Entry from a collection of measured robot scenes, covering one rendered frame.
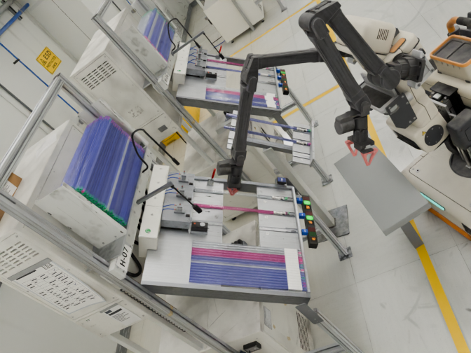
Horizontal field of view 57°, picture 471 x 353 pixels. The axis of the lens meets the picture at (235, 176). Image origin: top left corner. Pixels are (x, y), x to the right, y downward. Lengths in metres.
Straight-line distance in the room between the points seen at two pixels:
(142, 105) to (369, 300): 1.87
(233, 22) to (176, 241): 4.84
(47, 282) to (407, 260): 1.90
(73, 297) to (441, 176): 1.96
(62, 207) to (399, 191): 1.49
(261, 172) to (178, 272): 1.57
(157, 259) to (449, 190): 1.55
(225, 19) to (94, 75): 3.77
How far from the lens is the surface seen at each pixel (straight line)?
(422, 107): 2.10
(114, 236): 1.82
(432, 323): 2.52
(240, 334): 2.21
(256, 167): 3.27
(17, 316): 3.31
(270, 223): 2.17
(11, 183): 2.06
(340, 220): 3.08
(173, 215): 2.05
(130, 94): 2.98
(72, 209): 1.76
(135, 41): 2.92
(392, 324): 2.59
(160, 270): 1.92
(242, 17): 6.48
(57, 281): 1.94
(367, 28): 1.83
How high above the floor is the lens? 2.21
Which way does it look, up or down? 33 degrees down
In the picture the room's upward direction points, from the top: 43 degrees counter-clockwise
